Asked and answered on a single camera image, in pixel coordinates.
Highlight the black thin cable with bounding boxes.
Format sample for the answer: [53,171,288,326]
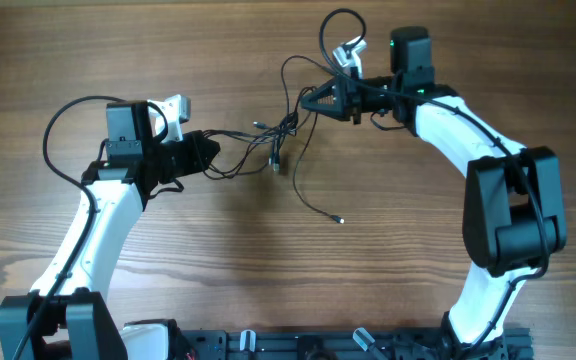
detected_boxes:
[201,54,346,225]

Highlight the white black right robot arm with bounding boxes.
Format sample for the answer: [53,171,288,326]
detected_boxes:
[302,26,567,359]

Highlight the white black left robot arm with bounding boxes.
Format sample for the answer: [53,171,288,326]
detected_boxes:
[0,95,220,359]

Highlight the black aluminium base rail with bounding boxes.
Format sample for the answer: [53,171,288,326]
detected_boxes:
[177,327,534,360]

